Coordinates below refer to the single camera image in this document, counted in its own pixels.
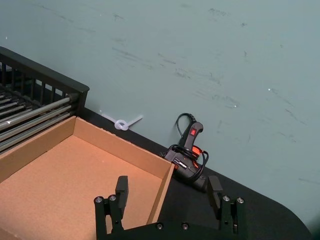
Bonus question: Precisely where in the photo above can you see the shallow brown cardboard tray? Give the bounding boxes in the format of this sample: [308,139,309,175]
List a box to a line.
[0,115,175,240]

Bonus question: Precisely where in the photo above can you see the black corded tool red switch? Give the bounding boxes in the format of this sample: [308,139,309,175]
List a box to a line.
[163,112,210,193]

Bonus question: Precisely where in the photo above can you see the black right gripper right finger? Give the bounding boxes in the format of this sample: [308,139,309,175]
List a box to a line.
[206,175,246,235]

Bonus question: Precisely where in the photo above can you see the small white three-armed plastic piece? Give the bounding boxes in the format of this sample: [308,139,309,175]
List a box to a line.
[100,113,144,132]

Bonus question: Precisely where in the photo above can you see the black rack with steel bars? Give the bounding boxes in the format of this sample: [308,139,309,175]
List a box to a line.
[0,46,90,154]

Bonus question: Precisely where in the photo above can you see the black table cloth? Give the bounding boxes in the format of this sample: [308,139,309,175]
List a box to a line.
[82,106,315,240]

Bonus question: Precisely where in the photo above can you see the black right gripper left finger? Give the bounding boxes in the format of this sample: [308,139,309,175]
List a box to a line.
[93,175,129,235]

